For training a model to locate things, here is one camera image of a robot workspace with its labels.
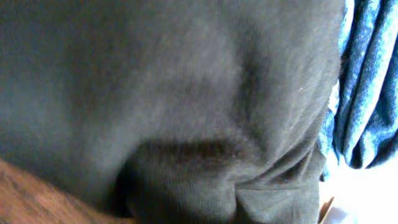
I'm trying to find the black cloth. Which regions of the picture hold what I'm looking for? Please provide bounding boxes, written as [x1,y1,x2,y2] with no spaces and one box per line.
[1,0,345,223]

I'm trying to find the blue denim jeans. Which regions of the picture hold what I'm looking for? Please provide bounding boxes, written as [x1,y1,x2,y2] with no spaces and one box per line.
[318,0,397,182]

